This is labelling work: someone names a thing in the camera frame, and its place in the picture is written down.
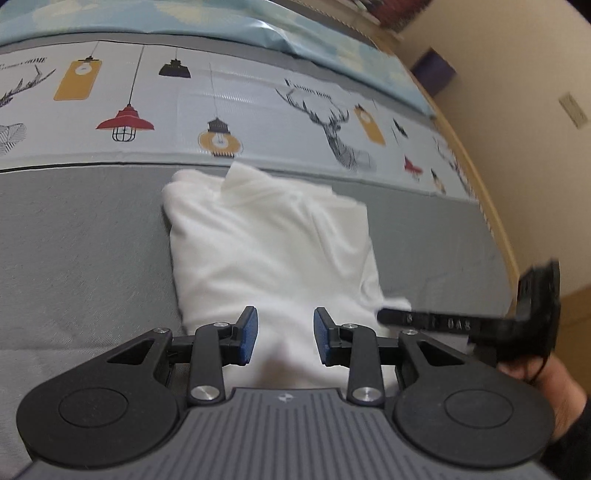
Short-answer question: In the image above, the wall socket plate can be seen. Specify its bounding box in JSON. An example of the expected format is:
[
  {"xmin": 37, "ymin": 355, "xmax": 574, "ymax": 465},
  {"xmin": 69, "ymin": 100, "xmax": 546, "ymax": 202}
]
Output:
[{"xmin": 559, "ymin": 92, "xmax": 589, "ymax": 129}]

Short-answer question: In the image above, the right hand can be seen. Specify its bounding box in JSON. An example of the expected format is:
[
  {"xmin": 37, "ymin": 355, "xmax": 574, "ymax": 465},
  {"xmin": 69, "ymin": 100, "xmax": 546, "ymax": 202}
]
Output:
[{"xmin": 497, "ymin": 354, "xmax": 588, "ymax": 441}]

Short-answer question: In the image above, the white shirt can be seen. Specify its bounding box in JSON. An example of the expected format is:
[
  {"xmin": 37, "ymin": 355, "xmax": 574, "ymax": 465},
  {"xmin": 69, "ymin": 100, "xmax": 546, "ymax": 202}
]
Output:
[{"xmin": 162, "ymin": 162, "xmax": 411, "ymax": 389}]

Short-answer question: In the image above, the light blue patterned quilt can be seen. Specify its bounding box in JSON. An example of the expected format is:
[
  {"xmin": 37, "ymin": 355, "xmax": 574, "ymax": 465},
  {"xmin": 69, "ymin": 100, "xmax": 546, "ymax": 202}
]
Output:
[{"xmin": 1, "ymin": 1, "xmax": 435, "ymax": 116}]

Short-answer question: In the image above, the grey deer print bedsheet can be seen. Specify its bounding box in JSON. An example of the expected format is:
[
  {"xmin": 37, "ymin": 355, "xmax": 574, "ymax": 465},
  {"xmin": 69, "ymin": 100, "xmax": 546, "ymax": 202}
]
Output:
[{"xmin": 0, "ymin": 32, "xmax": 514, "ymax": 480}]

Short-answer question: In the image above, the purple box by wall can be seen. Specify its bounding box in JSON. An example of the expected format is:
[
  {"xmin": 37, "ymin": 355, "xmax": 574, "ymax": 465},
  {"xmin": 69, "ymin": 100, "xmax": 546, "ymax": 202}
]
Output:
[{"xmin": 411, "ymin": 48, "xmax": 457, "ymax": 97}]

